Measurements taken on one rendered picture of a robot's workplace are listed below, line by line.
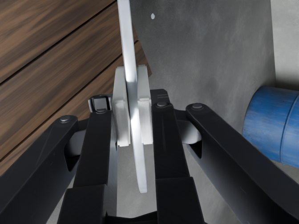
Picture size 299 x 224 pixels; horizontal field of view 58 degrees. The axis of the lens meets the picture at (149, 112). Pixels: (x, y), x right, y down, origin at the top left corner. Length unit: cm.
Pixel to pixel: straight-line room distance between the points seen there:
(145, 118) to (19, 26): 34
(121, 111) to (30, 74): 33
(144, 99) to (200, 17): 131
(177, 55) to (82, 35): 85
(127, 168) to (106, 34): 78
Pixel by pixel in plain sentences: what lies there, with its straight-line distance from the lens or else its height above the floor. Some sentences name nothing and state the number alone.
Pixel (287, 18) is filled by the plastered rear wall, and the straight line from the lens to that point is 233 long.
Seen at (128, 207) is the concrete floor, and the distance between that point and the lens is 134.
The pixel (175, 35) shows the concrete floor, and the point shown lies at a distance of 128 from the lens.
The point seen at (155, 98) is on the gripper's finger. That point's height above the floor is 67.
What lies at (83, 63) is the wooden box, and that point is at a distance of 52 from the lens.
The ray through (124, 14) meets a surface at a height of 64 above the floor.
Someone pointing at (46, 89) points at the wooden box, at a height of 35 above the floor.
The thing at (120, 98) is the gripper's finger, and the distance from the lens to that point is 15.
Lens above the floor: 77
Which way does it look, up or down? 39 degrees down
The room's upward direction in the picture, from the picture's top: 107 degrees clockwise
